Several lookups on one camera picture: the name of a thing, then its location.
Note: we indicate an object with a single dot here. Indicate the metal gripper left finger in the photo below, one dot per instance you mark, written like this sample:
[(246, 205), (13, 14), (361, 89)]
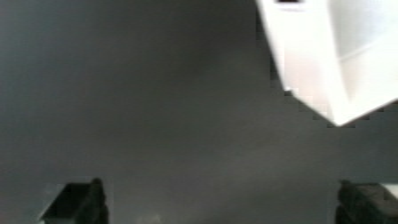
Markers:
[(79, 206)]

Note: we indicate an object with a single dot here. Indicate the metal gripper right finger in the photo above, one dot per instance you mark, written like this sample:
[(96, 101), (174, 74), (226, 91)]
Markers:
[(366, 203)]

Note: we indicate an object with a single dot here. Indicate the white drawer box rear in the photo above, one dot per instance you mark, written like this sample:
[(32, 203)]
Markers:
[(334, 45)]

